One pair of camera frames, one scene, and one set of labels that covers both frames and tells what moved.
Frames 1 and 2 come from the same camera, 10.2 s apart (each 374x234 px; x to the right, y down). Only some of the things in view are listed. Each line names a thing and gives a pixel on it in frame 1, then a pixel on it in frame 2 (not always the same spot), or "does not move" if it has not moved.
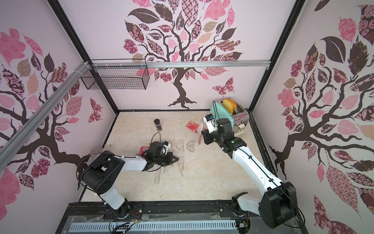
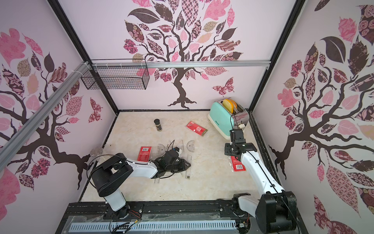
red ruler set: (193, 126) does not move
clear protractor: (190, 146) does not move
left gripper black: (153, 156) → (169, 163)
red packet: (200, 136) → (237, 165)
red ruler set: (143, 149) does not move
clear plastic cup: (96, 151) does not move
